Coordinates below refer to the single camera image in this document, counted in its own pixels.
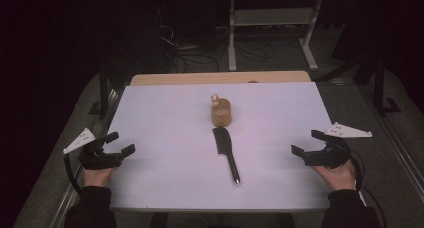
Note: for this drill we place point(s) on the person's right hand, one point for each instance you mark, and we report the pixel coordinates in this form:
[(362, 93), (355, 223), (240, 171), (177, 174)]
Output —
[(338, 178)]

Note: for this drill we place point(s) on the black metal stand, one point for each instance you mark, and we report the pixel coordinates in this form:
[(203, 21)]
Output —
[(380, 88), (104, 94)]

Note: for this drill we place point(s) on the white metal desk frame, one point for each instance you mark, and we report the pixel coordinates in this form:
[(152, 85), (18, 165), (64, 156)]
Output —
[(273, 17)]

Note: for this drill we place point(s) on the tan cup with bear figure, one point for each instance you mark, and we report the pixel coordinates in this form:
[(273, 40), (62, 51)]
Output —
[(220, 113)]

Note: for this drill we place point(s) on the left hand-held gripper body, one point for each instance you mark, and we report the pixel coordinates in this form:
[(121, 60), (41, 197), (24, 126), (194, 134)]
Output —
[(100, 159)]

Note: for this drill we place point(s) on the white table cover sheet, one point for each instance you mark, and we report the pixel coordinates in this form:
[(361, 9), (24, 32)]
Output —
[(166, 148)]

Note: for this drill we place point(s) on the wooden table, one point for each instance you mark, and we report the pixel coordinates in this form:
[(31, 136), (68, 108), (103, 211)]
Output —
[(200, 78)]

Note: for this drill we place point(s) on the person's left hand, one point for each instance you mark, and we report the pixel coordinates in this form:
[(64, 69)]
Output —
[(96, 177)]

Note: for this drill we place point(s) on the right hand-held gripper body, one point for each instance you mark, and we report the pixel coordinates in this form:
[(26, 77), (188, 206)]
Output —
[(328, 158)]

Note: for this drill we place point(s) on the aluminium floor rail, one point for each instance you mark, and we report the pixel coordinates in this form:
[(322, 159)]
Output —
[(71, 194), (400, 154)]

